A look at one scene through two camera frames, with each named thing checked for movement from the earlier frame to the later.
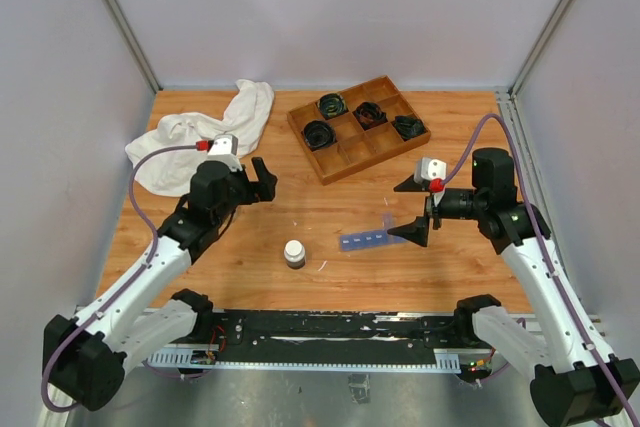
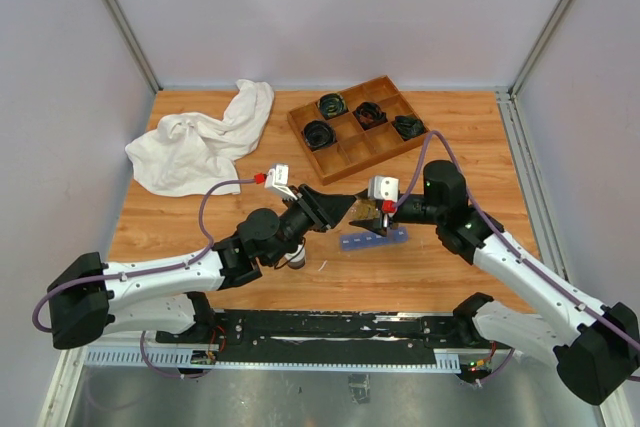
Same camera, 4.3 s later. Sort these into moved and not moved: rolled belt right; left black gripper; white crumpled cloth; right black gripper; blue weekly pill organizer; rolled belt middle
Moved: left black gripper; right black gripper
Not moved: rolled belt middle; white crumpled cloth; blue weekly pill organizer; rolled belt right
